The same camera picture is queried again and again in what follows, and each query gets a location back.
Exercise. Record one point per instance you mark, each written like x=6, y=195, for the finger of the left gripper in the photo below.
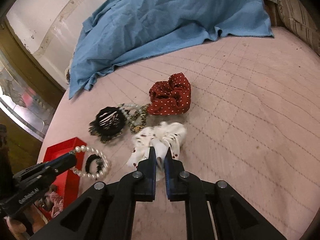
x=60, y=164

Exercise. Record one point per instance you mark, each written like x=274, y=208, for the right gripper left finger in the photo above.
x=146, y=185

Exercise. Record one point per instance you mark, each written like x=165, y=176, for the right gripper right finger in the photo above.
x=174, y=185

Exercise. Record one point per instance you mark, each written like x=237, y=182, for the red tray box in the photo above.
x=68, y=182

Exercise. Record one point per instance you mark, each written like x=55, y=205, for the white patterned scrunchie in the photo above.
x=163, y=138

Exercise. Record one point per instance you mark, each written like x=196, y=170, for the black hair claw clip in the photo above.
x=107, y=124

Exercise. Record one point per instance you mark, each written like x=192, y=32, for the red polka dot scrunchie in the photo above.
x=171, y=97

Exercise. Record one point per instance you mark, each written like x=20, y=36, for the person's left hand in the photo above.
x=19, y=230

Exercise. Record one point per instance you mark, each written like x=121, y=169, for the pink plaid scrunchie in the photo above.
x=51, y=202

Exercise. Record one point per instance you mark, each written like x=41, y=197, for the wooden stained glass door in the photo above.
x=29, y=98

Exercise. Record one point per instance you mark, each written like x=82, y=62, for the pink quilted mattress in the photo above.
x=253, y=120

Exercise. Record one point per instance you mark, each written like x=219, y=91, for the blue cloth sheet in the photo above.
x=124, y=31

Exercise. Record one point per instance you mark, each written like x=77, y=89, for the striped beige pillow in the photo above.
x=297, y=19

